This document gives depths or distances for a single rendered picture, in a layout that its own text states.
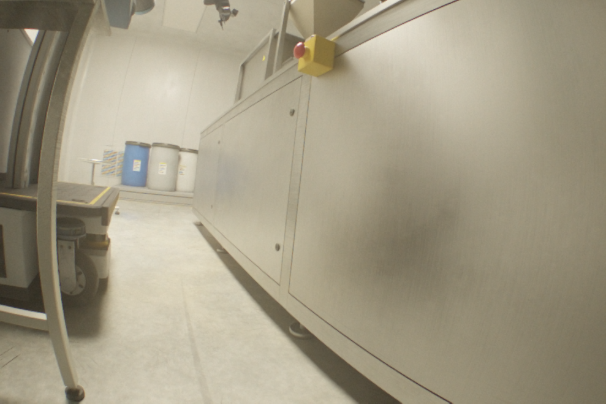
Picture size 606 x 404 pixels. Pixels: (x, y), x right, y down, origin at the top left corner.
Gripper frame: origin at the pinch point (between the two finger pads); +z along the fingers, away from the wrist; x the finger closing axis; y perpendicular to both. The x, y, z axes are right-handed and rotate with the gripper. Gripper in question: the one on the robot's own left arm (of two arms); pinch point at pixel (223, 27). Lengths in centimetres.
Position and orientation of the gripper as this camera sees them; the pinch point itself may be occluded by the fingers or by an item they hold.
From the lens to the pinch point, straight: 148.2
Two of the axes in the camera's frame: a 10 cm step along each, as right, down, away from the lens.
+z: 3.1, 9.5, 0.4
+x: -4.4, 1.0, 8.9
